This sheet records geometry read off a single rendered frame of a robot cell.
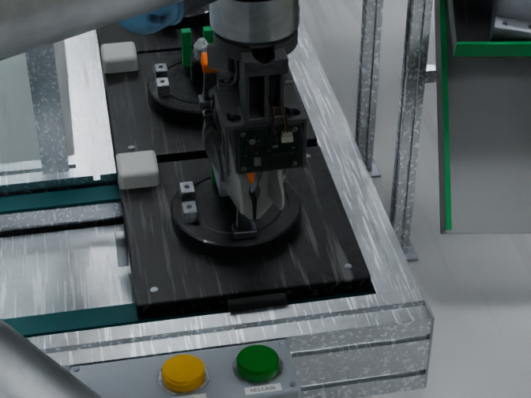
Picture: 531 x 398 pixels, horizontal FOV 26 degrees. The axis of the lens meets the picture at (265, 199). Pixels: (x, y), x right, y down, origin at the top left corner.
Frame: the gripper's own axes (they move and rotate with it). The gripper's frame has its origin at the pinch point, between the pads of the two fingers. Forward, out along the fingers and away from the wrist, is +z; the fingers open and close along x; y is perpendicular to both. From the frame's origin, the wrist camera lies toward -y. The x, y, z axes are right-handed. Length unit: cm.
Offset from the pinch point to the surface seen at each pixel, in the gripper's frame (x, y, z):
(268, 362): -0.6, 11.5, 10.2
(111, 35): -10, -54, 10
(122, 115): -10.3, -33.4, 10.3
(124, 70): -9.2, -43.8, 10.2
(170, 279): -8.2, -2.2, 10.4
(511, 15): 25.1, -3.4, -15.8
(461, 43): 20.5, -3.1, -13.5
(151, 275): -10.0, -3.2, 10.4
